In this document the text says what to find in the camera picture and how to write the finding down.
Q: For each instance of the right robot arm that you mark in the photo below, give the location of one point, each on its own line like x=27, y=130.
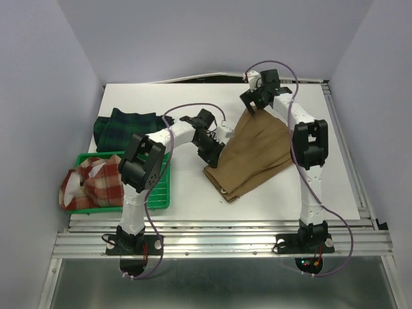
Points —
x=309, y=151

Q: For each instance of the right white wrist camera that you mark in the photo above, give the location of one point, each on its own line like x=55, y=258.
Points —
x=253, y=79

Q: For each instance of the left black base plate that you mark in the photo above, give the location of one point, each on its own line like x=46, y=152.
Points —
x=139, y=245

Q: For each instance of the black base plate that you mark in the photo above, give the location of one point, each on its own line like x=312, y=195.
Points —
x=290, y=243
x=139, y=245

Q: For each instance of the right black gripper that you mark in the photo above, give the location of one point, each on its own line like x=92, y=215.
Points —
x=248, y=96

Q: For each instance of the red plaid skirt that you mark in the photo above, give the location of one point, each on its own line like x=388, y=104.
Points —
x=93, y=184

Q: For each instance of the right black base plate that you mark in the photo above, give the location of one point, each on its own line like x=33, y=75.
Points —
x=290, y=243

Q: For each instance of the aluminium frame rail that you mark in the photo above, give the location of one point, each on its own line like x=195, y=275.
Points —
x=219, y=254

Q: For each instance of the green plaid skirt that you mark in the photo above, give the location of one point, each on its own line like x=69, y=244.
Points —
x=114, y=133

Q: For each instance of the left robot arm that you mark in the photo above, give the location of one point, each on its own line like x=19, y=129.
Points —
x=142, y=167

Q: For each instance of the tan pleated skirt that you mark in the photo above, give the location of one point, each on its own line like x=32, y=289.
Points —
x=258, y=150

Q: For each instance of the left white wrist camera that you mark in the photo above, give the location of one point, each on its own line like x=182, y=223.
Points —
x=224, y=131

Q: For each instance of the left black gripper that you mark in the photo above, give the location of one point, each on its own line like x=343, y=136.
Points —
x=212, y=158

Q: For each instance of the green plastic tray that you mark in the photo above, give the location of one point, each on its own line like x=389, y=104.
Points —
x=158, y=199

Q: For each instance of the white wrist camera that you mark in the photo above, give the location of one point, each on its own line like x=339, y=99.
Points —
x=224, y=131
x=253, y=79

